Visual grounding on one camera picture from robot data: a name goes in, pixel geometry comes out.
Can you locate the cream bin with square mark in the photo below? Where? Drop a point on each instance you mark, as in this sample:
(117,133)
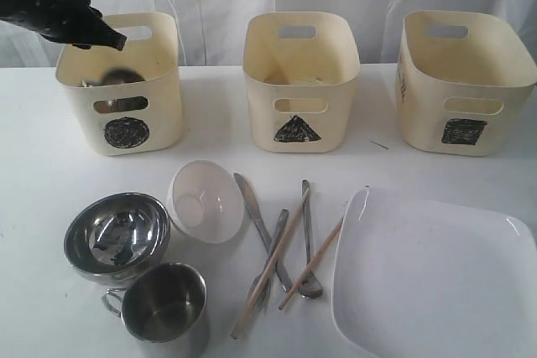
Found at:
(462,80)

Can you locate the small dark pin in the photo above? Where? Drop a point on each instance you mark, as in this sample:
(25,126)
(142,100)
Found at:
(379,144)

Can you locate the steel mug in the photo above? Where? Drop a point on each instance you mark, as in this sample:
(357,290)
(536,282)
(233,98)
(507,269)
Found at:
(118,76)
(164,310)

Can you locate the short wooden chopstick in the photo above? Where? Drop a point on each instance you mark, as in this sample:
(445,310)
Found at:
(313,263)

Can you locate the white ceramic bowl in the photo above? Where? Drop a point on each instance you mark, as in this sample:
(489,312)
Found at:
(205,203)

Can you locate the white square plate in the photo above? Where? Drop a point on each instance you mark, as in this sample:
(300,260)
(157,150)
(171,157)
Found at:
(422,278)

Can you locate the steel fork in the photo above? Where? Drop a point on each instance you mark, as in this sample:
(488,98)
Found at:
(278,231)

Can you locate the steel spoon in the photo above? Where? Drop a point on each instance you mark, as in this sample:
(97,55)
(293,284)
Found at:
(310,287)

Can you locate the cream bin with circle mark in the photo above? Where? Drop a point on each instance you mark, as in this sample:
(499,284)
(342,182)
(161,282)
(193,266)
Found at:
(155,58)

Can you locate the long wooden chopstick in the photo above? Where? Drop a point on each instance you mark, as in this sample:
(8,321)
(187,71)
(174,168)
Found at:
(269,268)

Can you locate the steel table knife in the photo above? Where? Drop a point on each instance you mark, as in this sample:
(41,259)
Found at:
(252,208)

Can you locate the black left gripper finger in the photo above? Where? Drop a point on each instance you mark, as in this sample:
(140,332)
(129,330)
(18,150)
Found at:
(90,29)

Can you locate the stainless steel bowl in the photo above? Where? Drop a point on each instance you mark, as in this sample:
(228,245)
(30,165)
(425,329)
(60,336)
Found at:
(117,238)

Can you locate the cream bin with triangle mark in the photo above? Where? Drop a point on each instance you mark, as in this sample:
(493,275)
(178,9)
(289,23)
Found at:
(300,71)

